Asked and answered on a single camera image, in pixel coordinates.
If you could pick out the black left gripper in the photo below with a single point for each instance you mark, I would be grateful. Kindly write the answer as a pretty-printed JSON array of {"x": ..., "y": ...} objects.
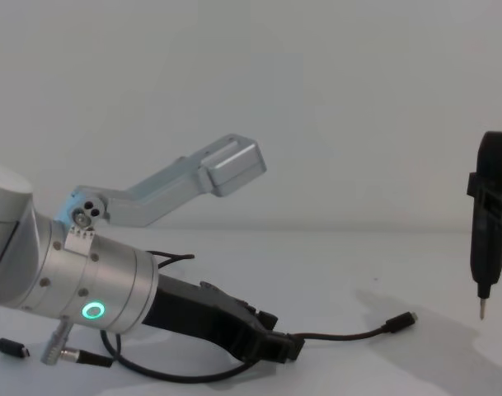
[{"x": 193, "y": 307}]

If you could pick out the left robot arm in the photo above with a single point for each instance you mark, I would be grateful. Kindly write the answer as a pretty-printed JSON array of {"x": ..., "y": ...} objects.
[{"x": 69, "y": 272}]

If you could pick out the white table cloth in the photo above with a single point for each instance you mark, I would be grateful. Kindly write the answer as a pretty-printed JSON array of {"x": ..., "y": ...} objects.
[{"x": 378, "y": 371}]

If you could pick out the black electric screwdriver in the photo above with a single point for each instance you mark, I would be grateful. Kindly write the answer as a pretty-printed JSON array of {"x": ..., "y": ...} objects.
[{"x": 487, "y": 255}]

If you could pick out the black screwdriver holder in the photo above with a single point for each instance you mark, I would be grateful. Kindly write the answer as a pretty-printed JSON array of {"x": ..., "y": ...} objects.
[{"x": 495, "y": 202}]

